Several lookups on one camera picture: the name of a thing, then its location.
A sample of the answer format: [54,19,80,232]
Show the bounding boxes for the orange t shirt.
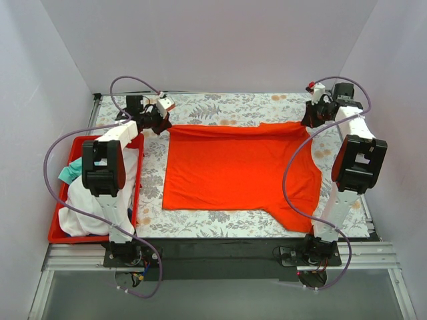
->
[162,122,322,233]

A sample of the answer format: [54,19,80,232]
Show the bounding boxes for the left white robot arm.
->
[81,93,175,267]

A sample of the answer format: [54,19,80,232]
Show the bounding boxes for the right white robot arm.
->
[301,82,388,265]

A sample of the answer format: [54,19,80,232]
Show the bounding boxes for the blue garment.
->
[127,208,133,221]

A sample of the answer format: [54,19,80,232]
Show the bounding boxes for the floral patterned table mat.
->
[95,92,371,239]

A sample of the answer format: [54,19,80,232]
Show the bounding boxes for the teal garment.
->
[58,157,82,185]

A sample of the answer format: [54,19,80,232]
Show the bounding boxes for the white t shirt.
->
[58,148,139,237]

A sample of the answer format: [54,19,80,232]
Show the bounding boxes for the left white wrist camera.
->
[155,97,175,119]

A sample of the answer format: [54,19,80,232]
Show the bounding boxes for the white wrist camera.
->
[155,97,175,119]
[306,81,326,104]

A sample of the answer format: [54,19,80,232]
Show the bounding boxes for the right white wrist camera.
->
[306,81,326,104]

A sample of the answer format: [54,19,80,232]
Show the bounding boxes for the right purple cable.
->
[282,76,372,291]

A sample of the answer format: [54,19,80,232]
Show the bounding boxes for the purple cable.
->
[282,76,372,291]
[43,75,167,299]

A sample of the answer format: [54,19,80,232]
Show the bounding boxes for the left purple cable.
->
[43,75,167,299]

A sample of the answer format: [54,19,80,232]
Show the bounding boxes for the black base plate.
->
[103,236,344,281]

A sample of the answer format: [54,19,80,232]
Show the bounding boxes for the aluminium frame rail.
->
[41,242,400,271]

